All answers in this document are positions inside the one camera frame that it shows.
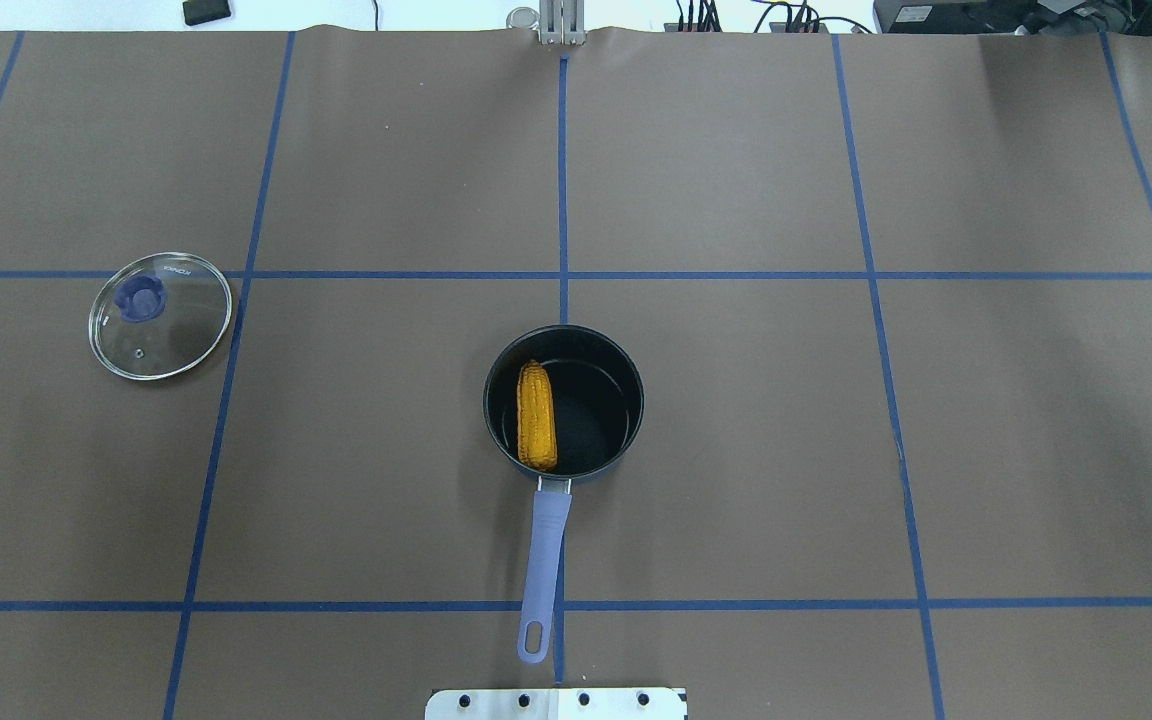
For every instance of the orange black power strip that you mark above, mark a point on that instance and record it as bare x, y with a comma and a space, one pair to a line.
741, 16

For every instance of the glass pot lid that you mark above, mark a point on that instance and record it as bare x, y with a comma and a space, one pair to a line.
160, 316

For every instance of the black laptop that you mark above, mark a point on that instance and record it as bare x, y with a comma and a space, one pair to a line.
949, 17

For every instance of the yellow plastic corn cob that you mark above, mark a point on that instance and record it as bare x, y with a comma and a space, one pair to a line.
536, 433

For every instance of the small black box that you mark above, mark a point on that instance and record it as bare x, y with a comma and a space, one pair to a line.
198, 12

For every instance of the aluminium frame post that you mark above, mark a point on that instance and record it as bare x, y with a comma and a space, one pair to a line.
561, 22

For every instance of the white mounting plate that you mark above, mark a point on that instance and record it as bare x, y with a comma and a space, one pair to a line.
559, 703

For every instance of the dark blue saucepan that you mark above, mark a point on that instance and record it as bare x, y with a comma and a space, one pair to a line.
599, 398

